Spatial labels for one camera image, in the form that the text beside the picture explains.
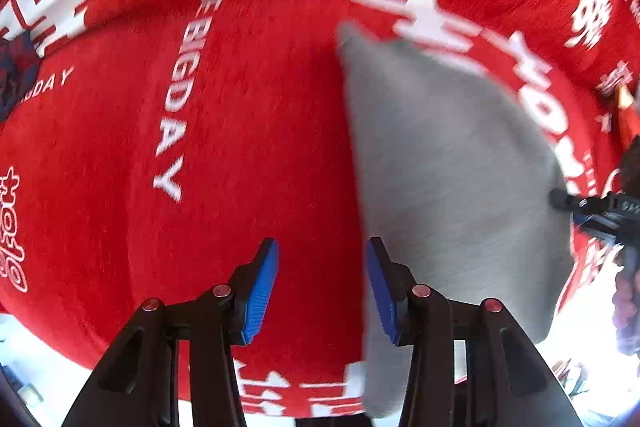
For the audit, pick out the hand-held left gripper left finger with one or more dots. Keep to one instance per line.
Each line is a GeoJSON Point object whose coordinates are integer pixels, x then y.
{"type": "Point", "coordinates": [264, 287]}

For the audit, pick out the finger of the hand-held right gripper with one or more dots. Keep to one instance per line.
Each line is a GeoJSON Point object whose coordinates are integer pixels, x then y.
{"type": "Point", "coordinates": [575, 201]}
{"type": "Point", "coordinates": [597, 227]}

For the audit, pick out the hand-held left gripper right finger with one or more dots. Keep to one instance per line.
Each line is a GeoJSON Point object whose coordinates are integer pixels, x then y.
{"type": "Point", "coordinates": [381, 292]}

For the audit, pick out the grey knit sweater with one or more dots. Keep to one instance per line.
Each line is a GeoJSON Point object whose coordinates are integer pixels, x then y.
{"type": "Point", "coordinates": [440, 177]}

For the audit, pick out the red orange cloth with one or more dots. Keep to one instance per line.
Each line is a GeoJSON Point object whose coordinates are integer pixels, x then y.
{"type": "Point", "coordinates": [627, 114]}

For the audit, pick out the red printed blanket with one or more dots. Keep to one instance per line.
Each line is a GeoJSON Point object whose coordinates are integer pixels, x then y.
{"type": "Point", "coordinates": [250, 117]}

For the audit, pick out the dark patterned cloth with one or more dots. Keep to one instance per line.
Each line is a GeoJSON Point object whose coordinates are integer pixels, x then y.
{"type": "Point", "coordinates": [15, 72]}

